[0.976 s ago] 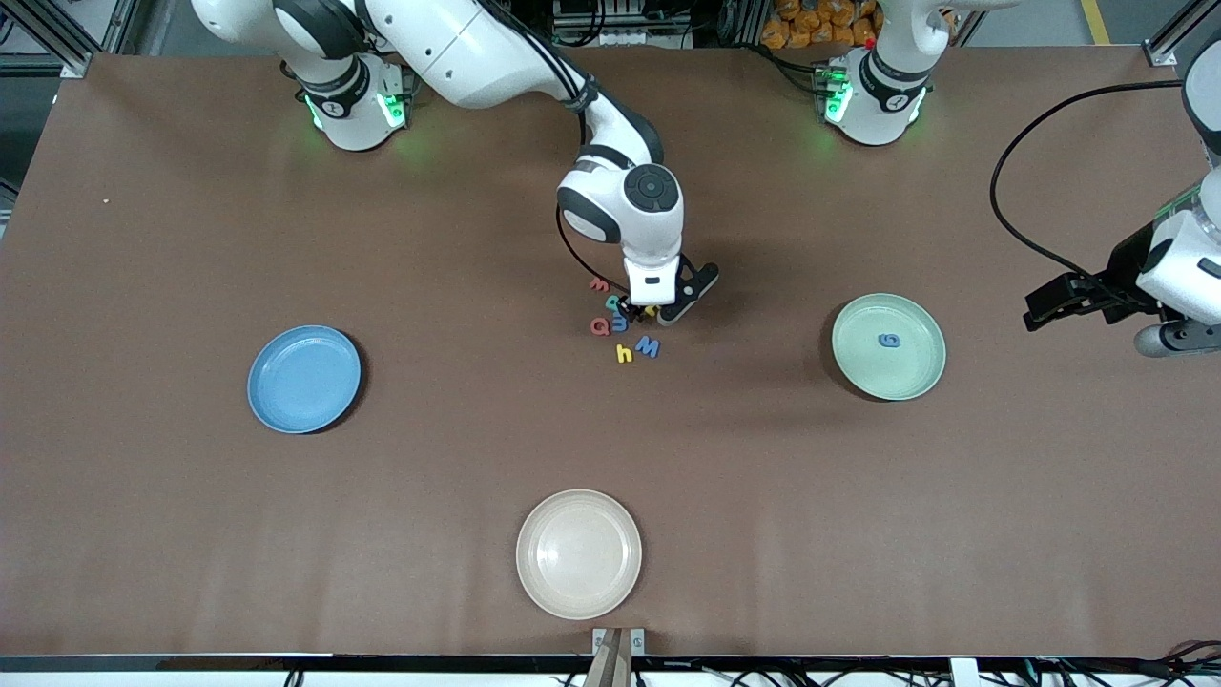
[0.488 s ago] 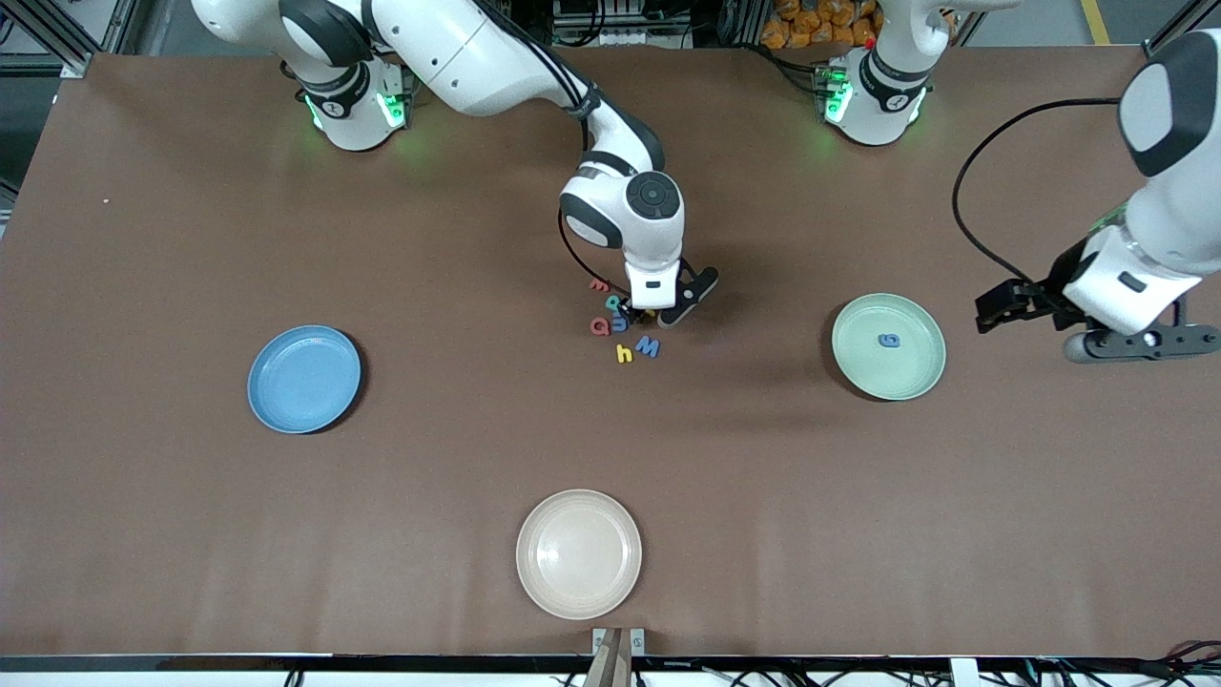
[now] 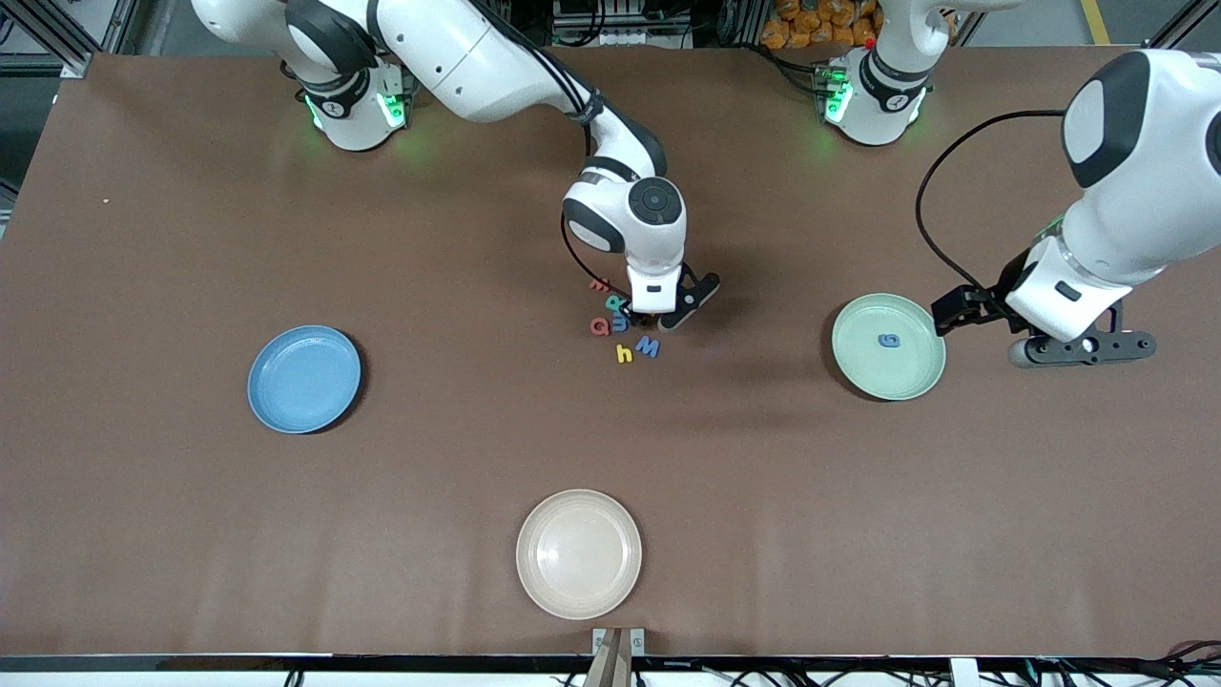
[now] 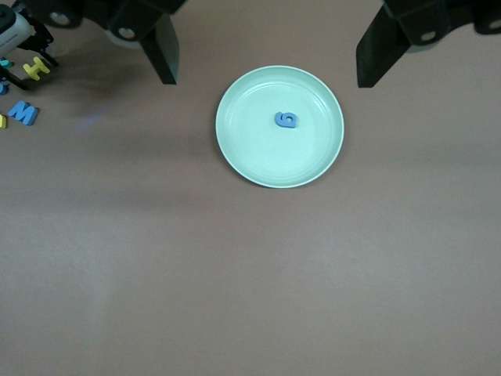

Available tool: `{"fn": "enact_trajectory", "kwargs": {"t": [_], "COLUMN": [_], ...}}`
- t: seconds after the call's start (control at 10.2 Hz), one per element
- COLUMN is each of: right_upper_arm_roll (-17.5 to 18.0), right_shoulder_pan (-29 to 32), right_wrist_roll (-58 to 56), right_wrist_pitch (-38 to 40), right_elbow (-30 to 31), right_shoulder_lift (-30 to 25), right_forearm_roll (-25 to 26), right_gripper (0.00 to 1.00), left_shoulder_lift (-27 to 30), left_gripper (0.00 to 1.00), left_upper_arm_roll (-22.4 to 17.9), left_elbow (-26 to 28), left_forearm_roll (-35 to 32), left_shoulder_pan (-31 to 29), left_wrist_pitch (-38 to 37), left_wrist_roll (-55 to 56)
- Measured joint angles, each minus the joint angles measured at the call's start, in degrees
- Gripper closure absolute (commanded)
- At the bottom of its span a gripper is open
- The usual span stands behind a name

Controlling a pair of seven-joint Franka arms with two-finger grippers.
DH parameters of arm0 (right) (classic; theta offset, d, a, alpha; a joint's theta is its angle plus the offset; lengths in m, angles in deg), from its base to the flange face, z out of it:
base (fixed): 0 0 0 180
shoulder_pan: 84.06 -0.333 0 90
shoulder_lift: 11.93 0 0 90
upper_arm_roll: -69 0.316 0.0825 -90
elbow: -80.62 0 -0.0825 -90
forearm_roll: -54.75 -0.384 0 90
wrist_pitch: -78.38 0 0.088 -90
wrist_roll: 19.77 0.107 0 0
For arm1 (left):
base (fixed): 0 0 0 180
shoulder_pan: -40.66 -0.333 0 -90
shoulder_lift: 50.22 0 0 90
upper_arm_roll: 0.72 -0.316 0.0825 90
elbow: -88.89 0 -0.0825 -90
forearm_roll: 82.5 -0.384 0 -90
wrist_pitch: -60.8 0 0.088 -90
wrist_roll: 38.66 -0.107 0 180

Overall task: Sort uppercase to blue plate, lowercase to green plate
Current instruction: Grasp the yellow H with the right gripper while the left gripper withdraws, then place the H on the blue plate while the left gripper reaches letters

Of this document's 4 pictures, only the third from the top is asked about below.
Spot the bag of orange items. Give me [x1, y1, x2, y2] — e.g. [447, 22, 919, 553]
[760, 0, 879, 51]

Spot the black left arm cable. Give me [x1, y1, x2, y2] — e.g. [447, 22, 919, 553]
[916, 109, 1067, 292]

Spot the tangled cable bundle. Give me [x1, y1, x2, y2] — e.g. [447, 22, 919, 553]
[1035, 637, 1221, 687]

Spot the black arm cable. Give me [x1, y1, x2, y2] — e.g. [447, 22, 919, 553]
[472, 0, 632, 299]
[916, 109, 1067, 292]

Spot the green plate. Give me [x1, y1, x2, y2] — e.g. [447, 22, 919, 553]
[831, 293, 947, 402]

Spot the blue plate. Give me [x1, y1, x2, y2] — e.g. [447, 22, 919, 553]
[247, 325, 363, 436]

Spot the beige plate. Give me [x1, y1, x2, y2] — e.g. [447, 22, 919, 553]
[516, 489, 643, 621]

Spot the metal table edge bracket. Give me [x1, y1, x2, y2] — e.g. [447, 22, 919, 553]
[591, 627, 647, 657]

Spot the white power strip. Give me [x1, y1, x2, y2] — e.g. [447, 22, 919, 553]
[593, 27, 690, 49]

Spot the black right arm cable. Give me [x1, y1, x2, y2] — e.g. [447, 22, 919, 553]
[472, 0, 632, 299]

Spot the aluminium frame post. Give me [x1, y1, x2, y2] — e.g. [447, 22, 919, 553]
[0, 0, 144, 79]
[1145, 0, 1221, 68]

